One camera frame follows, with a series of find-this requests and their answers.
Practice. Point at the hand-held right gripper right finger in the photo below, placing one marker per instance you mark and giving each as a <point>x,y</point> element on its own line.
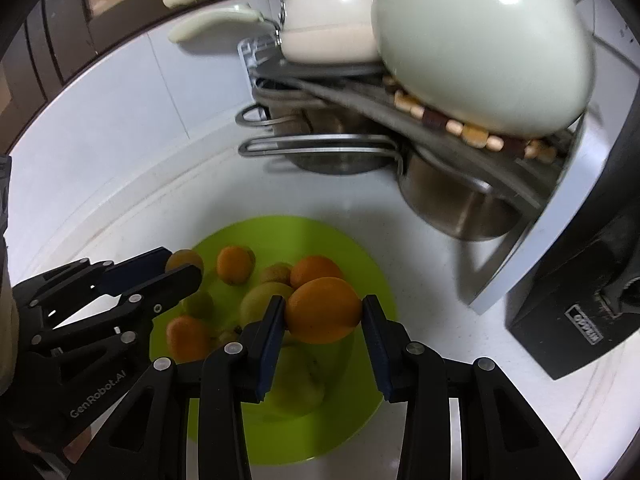
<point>377,360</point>

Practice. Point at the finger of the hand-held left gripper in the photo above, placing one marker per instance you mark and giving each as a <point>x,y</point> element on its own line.
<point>140,267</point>
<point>170,287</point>

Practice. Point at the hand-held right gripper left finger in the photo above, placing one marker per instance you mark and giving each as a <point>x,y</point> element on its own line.
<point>265,360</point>

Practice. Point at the small brown fruit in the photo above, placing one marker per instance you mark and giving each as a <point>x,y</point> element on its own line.
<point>186,260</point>

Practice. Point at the small green fruit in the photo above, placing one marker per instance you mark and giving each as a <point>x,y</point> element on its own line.
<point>275,274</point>
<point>199,305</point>

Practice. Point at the orange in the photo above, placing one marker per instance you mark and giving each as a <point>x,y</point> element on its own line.
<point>234,265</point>
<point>189,337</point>
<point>322,310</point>
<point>315,270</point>

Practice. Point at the medium green apple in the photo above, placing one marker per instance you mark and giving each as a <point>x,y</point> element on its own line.
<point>257,302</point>

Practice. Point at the green plastic plate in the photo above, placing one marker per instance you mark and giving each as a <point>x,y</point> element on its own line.
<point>325,435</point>

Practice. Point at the white kitchen rack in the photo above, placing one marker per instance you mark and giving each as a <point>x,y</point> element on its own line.
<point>520,265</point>

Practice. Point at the black knife block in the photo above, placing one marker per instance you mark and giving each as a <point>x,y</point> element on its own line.
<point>590,285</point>

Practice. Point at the brown wooden cabinet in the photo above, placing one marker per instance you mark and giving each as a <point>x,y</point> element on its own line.
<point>75,35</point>

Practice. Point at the wooden bead trivet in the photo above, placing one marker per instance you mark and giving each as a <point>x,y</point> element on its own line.
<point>475,134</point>

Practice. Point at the cream saucepan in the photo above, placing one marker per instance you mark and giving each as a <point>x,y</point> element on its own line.
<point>325,7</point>
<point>325,45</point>

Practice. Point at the pale green ceramic pot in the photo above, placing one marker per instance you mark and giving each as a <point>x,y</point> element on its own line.
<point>480,45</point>

